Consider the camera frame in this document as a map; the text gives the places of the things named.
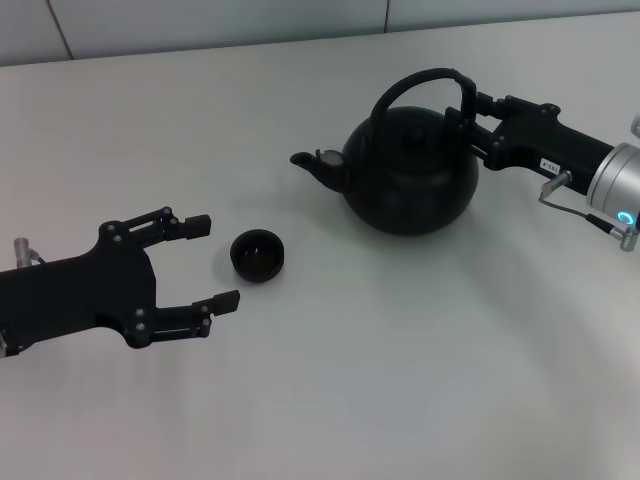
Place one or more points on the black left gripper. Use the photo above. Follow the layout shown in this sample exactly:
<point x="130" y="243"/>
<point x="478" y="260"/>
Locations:
<point x="80" y="295"/>

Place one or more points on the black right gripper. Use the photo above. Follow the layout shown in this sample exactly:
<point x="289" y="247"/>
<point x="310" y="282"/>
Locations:
<point x="545" y="145"/>

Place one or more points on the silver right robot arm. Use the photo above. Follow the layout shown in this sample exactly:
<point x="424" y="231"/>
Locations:
<point x="617" y="177"/>

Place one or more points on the black round teapot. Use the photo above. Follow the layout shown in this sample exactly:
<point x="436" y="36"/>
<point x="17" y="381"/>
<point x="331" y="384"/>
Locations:
<point x="415" y="190"/>

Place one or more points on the small black teacup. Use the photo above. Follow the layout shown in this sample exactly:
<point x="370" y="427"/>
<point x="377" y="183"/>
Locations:
<point x="257" y="265"/>

